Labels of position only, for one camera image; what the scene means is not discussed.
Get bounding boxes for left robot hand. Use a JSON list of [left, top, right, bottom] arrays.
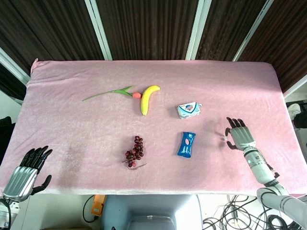
[[2, 145, 53, 202]]

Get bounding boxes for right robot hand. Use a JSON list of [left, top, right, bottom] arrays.
[[224, 117, 257, 152]]

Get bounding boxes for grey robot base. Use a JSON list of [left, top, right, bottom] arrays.
[[103, 194, 204, 230]]

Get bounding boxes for blue snack packet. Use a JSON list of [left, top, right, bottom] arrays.
[[177, 131, 197, 158]]

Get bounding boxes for white blue soap pack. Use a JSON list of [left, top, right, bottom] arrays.
[[177, 101, 203, 119]]

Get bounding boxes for white shoe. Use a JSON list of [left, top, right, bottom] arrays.
[[287, 103, 301, 119]]

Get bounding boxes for orange handheld device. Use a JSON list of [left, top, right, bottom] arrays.
[[91, 195, 106, 218]]

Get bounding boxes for pink tablecloth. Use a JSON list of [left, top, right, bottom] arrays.
[[0, 58, 307, 196]]

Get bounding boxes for yellow banana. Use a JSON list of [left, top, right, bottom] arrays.
[[141, 85, 161, 116]]

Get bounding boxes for red grape bunch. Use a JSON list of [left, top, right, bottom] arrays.
[[122, 136, 147, 170]]

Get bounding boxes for artificial tulip flower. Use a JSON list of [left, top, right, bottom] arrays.
[[82, 85, 142, 102]]

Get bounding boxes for black cable tangle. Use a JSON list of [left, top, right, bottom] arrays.
[[202, 194, 305, 230]]

